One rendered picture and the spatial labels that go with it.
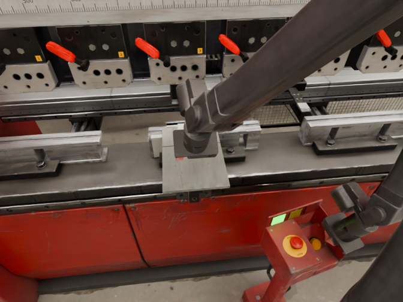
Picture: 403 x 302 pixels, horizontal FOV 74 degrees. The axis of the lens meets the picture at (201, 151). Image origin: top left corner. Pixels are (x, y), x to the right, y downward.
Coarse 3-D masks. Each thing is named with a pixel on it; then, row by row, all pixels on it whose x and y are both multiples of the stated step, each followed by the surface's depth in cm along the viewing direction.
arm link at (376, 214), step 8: (344, 184) 68; (352, 184) 68; (336, 192) 70; (344, 192) 68; (352, 192) 67; (360, 192) 67; (336, 200) 70; (344, 200) 68; (352, 200) 67; (360, 200) 65; (368, 200) 66; (344, 208) 68; (360, 208) 64; (376, 208) 59; (360, 216) 63; (368, 216) 60; (376, 216) 59; (384, 216) 58; (368, 224) 61
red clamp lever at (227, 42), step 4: (220, 36) 64; (224, 36) 64; (220, 40) 64; (224, 40) 64; (228, 40) 64; (224, 44) 65; (228, 44) 65; (232, 44) 65; (228, 48) 65; (232, 48) 65; (236, 48) 66; (232, 52) 66; (236, 52) 66; (240, 52) 67; (244, 52) 69; (240, 56) 68; (244, 56) 67; (244, 60) 67
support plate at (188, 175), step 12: (168, 132) 87; (216, 132) 87; (168, 144) 83; (168, 156) 79; (216, 156) 79; (168, 168) 76; (180, 168) 76; (192, 168) 76; (204, 168) 76; (216, 168) 76; (168, 180) 72; (180, 180) 72; (192, 180) 72; (204, 180) 72; (216, 180) 72; (228, 180) 72; (168, 192) 70
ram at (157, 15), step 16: (0, 16) 59; (16, 16) 59; (32, 16) 59; (48, 16) 60; (64, 16) 60; (80, 16) 60; (96, 16) 61; (112, 16) 61; (128, 16) 62; (144, 16) 62; (160, 16) 62; (176, 16) 63; (192, 16) 63; (208, 16) 63; (224, 16) 64; (240, 16) 64; (256, 16) 65; (272, 16) 65; (288, 16) 65
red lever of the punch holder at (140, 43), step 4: (136, 40) 62; (140, 40) 62; (144, 40) 64; (136, 44) 62; (140, 44) 62; (144, 44) 63; (148, 44) 64; (140, 48) 63; (144, 48) 63; (148, 48) 63; (152, 48) 64; (148, 52) 64; (152, 52) 64; (156, 52) 64; (152, 56) 65; (156, 56) 65; (160, 56) 65; (164, 56) 67; (168, 56) 67; (164, 60) 66; (168, 60) 66; (164, 64) 66; (168, 64) 66
